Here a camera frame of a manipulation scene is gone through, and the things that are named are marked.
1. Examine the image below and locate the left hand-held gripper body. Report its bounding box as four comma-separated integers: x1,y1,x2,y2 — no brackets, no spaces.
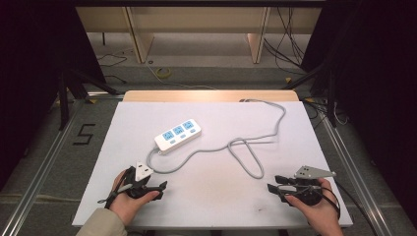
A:
123,160,154,200

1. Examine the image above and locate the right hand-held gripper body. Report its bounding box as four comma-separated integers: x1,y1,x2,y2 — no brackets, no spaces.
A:
284,165,337,207

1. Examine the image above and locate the person's right hand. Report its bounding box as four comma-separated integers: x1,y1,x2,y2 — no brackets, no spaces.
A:
284,177,344,230

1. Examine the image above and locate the person's left hand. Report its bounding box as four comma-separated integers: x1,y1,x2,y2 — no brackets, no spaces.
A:
109,169,161,227

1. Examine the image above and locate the white table mat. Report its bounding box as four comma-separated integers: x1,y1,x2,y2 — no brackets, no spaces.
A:
71,99,354,229

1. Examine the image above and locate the white power strip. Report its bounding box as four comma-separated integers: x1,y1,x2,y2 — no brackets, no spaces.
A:
153,118,203,156

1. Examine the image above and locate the black metal stand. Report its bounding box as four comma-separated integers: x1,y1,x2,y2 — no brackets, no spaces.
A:
280,60,339,129
58,67,120,132

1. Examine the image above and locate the yellow tape roll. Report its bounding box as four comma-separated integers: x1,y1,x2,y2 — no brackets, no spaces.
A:
154,66,172,80

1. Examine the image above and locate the beige wooden furniture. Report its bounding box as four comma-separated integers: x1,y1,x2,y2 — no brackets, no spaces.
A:
75,6,323,65

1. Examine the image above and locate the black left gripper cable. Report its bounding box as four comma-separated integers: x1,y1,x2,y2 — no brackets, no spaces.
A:
96,169,134,209

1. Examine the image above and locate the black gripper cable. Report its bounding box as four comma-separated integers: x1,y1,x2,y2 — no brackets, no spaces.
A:
276,179,379,236
96,169,134,209

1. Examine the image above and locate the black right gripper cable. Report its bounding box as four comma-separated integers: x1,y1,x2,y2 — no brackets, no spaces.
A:
276,179,379,236

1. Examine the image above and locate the aluminium floor rail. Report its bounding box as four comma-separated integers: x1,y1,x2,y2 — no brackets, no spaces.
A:
0,97,87,236
319,114,396,236

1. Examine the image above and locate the grey power strip cable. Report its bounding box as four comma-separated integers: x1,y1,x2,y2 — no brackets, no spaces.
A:
146,97,287,180

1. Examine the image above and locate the white floor cable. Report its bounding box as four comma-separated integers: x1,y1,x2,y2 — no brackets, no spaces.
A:
145,61,218,91

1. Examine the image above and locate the thin black floor cable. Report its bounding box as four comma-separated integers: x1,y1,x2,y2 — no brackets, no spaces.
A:
96,51,129,85

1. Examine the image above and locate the bundle of black floor cables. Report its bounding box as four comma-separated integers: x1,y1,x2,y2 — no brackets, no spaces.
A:
263,6,313,76

